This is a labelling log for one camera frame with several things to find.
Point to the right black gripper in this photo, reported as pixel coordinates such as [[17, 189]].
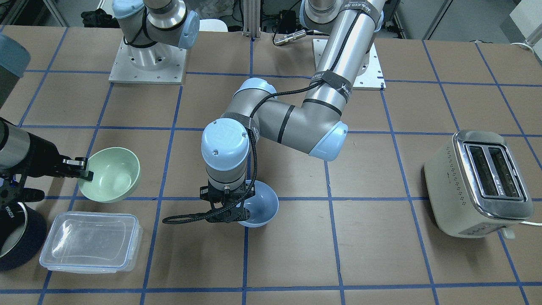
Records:
[[41, 155]]

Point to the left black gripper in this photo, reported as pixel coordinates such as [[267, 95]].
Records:
[[204, 193]]

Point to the blue bowl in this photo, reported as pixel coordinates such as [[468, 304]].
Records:
[[263, 206]]

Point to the green bowl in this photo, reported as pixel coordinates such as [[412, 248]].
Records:
[[116, 175]]

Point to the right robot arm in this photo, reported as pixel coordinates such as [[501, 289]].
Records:
[[14, 59]]

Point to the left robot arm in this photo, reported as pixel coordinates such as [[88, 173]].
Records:
[[307, 119]]

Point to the dark blue saucepan with lid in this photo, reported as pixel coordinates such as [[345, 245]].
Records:
[[22, 229]]

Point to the clear plastic container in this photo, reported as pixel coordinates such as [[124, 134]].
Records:
[[92, 243]]

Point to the cream two-slot toaster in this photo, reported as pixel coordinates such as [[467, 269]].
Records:
[[475, 186]]

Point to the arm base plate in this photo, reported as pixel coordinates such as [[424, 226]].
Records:
[[158, 64], [370, 76]]

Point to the aluminium frame post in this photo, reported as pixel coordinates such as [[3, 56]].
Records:
[[251, 13]]

